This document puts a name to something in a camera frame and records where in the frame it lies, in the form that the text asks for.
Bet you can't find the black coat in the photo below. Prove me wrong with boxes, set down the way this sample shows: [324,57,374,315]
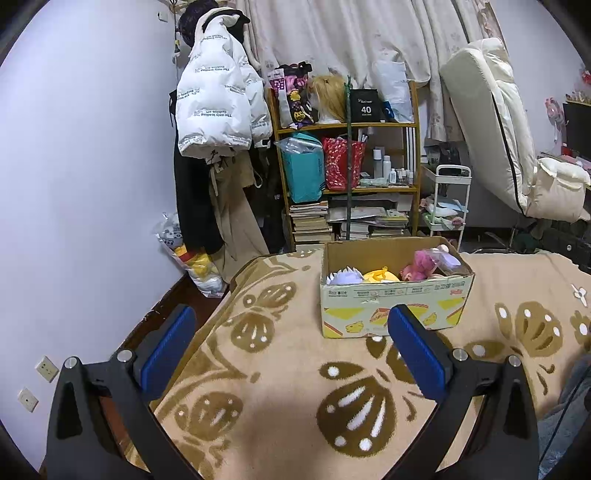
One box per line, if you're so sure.
[173,90,225,254]

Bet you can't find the stack of books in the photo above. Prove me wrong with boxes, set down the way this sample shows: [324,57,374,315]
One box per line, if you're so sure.
[288,198,411,245]

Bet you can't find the white folded mattress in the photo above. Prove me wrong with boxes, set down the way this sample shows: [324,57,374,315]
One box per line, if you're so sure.
[438,37,543,215]

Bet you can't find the teal bag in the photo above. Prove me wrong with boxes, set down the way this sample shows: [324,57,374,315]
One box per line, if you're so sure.
[277,133,326,204]

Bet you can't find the grey clothing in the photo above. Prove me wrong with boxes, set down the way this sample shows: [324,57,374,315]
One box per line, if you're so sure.
[538,355,591,480]

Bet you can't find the beige patterned blanket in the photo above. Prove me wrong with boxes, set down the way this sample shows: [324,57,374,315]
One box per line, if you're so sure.
[124,249,591,480]

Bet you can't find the white wall outlet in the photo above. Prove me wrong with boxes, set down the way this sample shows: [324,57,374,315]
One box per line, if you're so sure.
[36,355,60,383]
[17,388,40,413]

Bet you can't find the wooden shelf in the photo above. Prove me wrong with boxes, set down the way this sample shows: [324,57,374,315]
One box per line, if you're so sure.
[268,76,422,252]

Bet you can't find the clear plastic bag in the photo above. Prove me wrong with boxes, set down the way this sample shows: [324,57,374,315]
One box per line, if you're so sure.
[431,244,463,277]

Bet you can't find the white puffer jacket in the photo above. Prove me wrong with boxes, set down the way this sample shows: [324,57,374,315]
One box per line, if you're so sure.
[175,7,274,158]

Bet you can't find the white upright books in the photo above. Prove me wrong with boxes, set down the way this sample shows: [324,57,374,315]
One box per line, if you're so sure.
[403,126,416,185]

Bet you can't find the white rolling cart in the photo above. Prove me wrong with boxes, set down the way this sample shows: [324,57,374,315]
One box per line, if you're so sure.
[418,164,472,250]

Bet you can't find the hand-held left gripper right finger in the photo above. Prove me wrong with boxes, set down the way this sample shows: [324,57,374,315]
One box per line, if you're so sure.
[387,304,541,480]

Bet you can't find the pink plush toy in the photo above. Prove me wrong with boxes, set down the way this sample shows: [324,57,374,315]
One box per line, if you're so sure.
[399,249,446,281]

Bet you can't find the printed cardboard box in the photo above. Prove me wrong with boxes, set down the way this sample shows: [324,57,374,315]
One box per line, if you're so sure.
[320,236,476,340]

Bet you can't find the pale floral curtain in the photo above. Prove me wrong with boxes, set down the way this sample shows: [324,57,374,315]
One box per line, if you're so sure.
[242,0,497,144]

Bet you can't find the yellow plush toy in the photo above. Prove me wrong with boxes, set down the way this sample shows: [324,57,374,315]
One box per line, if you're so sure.
[362,267,402,283]

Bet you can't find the white plastic bag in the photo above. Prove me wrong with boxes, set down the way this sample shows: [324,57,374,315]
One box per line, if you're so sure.
[372,58,414,123]

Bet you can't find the pink fan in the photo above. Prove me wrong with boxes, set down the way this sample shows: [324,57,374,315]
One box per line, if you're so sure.
[545,97,568,148]

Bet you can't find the black box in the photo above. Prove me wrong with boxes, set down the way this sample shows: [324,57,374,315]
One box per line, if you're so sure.
[347,88,385,124]

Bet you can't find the purple printed bag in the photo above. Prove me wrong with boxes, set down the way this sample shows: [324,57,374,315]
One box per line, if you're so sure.
[270,62,317,130]

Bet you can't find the clear bag of plush toys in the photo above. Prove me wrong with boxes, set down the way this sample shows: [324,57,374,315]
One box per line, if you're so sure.
[154,212,229,298]

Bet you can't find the black hanging clothes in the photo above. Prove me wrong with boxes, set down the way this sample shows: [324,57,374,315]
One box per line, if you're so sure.
[249,148,289,254]

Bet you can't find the cream padded chair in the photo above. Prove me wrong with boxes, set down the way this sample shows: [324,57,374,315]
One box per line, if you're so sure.
[524,157,591,223]

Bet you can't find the blonde wig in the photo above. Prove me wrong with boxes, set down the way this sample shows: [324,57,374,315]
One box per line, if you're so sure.
[307,74,349,124]

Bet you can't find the row of cosmetic bottles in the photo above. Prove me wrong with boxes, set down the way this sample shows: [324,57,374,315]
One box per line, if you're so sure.
[369,147,416,185]

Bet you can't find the black monitor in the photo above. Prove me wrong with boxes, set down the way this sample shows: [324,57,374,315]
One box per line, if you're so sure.
[562,100,591,160]

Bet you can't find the red patterned bag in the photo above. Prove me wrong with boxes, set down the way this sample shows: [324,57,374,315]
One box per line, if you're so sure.
[322,136,367,191]

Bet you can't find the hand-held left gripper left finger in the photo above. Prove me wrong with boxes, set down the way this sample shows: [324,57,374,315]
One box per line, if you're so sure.
[44,304,199,480]

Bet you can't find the black hooded garment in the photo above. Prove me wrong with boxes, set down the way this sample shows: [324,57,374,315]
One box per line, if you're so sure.
[178,0,252,47]

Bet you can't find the beige trousers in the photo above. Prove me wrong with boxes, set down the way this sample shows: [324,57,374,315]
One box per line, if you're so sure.
[208,152,271,282]

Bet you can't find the white-haired plush doll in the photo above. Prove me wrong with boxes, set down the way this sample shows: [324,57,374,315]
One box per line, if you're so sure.
[326,267,365,286]

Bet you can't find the green pole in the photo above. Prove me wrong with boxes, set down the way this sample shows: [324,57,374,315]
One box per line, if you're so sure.
[344,76,355,241]

